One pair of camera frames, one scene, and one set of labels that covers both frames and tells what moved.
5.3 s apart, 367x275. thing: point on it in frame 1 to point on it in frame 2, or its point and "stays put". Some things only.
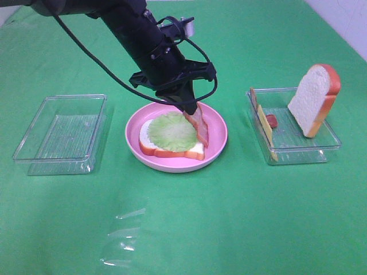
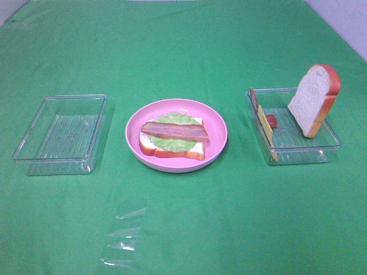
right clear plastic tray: x=283 y=141 stays put
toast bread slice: x=196 y=151 stays put
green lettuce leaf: x=172 y=131 stays put
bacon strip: x=198 y=118 to x=176 y=130
